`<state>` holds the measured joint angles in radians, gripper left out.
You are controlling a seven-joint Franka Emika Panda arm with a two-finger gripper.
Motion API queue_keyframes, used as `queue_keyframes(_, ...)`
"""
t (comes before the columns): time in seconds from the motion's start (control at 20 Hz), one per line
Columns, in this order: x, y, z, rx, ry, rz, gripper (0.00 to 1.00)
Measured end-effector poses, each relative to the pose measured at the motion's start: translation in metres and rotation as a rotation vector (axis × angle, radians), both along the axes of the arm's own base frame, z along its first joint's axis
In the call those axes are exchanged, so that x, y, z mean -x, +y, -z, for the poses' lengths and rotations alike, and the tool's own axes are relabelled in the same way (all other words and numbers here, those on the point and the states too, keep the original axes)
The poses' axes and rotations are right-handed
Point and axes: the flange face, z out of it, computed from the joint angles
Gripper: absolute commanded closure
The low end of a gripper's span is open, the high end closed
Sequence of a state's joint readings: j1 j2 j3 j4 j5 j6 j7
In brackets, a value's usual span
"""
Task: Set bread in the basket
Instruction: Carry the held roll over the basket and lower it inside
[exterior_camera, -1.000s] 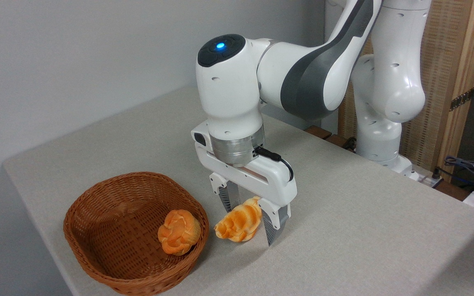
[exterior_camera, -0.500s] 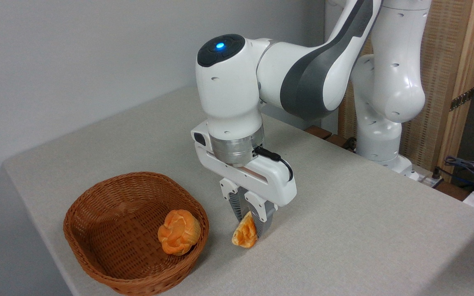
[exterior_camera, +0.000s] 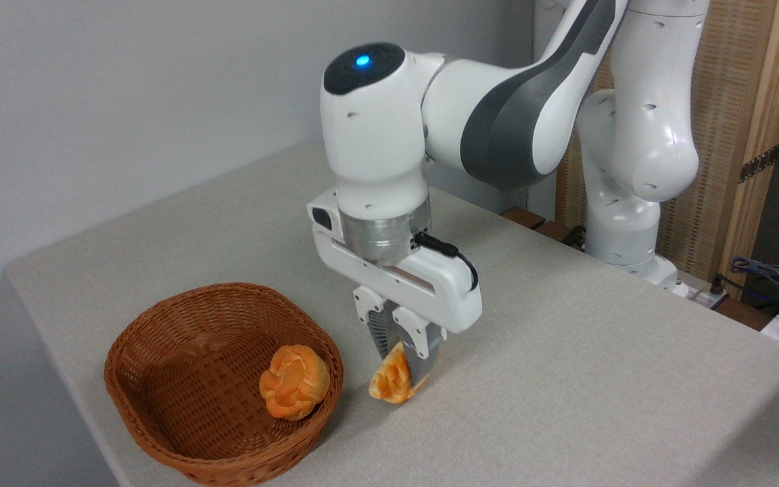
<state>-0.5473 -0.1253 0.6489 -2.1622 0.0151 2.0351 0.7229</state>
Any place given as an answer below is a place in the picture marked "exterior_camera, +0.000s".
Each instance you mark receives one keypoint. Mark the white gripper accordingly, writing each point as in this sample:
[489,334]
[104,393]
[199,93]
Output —
[443,291]

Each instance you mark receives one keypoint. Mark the long pale braided bread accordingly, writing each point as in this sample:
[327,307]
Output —
[389,382]

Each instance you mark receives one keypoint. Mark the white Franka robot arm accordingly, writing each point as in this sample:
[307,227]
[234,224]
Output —
[498,122]

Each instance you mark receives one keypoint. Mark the robot base connector block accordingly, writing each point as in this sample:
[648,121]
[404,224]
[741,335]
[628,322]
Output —
[707,292]

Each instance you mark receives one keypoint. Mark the round orange bread roll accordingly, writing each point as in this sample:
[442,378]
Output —
[295,382]

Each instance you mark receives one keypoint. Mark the brown wicker basket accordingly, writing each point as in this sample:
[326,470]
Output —
[180,379]

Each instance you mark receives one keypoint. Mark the metal screen hinge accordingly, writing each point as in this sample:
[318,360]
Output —
[758,164]

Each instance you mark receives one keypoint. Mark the wooden folding screen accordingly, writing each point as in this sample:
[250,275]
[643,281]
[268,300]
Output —
[727,101]

